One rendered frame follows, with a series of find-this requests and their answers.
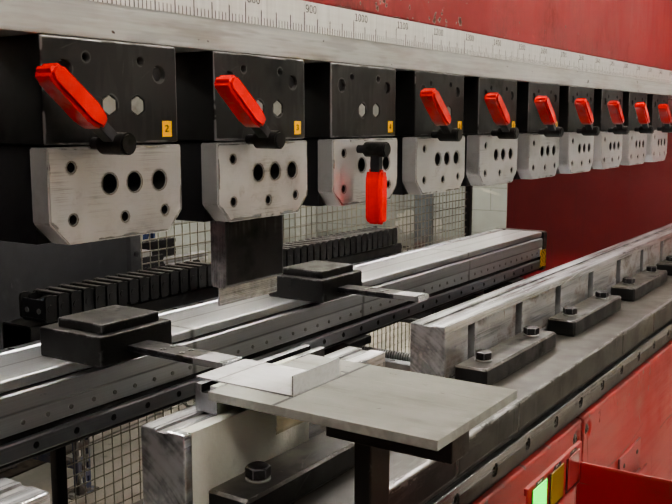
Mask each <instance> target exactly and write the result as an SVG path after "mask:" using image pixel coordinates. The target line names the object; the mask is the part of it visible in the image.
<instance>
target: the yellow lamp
mask: <svg viewBox="0 0 672 504"><path fill-rule="evenodd" d="M563 485H564V463H563V464H562V465H561V466H560V467H559V468H558V469H556V470H555V471H554V472H553V473H552V474H551V500H550V504H555V503H556V502H557V501H558V500H559V499H560V498H561V497H562V496H563Z"/></svg>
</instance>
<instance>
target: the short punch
mask: <svg viewBox="0 0 672 504"><path fill-rule="evenodd" d="M210 233H211V283H212V285H213V287H217V288H218V306H223V305H227V304H230V303H234V302H238V301H242V300H246V299H250V298H254V297H258V296H262V295H265V294H269V293H273V292H277V276H279V275H282V273H283V215H278V216H271V217H264V218H257V219H250V220H243V221H236V222H222V221H210Z"/></svg>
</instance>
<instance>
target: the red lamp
mask: <svg viewBox="0 0 672 504"><path fill-rule="evenodd" d="M579 458H580V449H578V450H577V451H576V452H575V453H574V454H573V455H572V456H571V457H570V458H568V472H567V491H568V490H569V489H570V488H571V487H572V486H573V485H574V484H575V483H576V482H577V481H578V480H579Z"/></svg>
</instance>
